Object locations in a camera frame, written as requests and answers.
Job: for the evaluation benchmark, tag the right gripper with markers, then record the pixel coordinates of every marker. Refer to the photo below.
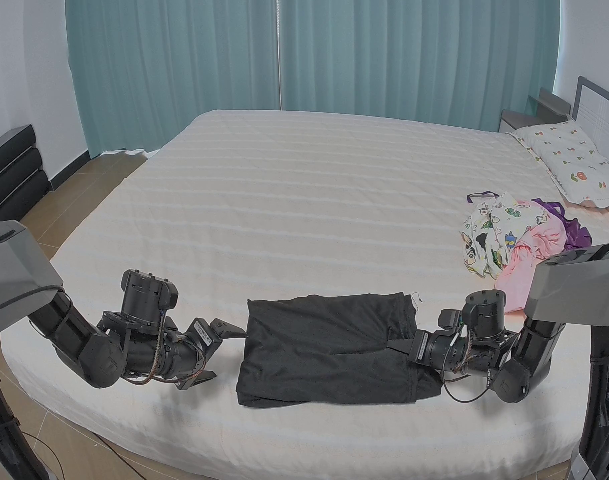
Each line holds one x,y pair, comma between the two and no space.
434,350

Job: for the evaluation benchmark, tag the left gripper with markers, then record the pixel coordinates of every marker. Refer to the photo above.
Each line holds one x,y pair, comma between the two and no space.
197,348

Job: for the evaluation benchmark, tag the black T-shirt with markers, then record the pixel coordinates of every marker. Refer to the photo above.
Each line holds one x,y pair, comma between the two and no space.
324,348

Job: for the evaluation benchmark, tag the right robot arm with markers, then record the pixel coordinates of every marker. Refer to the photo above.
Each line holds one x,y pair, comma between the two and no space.
574,288

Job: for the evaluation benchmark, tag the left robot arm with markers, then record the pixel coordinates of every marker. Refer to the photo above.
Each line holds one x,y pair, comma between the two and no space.
84,348

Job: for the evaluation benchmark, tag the white printed garment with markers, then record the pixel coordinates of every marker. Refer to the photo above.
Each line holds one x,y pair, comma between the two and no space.
489,238

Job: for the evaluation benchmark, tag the pink garment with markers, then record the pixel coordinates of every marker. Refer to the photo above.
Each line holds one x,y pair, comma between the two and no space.
529,248

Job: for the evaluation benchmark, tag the bed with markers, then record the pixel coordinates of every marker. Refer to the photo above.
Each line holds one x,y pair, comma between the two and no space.
309,208

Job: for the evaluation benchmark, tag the purple garment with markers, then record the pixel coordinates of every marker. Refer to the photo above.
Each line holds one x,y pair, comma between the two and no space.
577,233

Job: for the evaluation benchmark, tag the white printed pillow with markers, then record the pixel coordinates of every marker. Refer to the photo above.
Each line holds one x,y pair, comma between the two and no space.
569,163

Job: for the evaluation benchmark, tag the grey bedside table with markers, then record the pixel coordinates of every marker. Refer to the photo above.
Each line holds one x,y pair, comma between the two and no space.
524,118

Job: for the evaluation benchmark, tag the black chest of drawers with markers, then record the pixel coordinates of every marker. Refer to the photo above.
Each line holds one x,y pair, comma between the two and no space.
9,168

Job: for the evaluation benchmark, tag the blue-green curtain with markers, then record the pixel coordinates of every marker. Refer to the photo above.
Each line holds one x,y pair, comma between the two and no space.
414,43
174,58

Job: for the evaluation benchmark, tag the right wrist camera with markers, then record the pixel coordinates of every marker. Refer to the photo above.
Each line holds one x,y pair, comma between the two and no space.
449,319

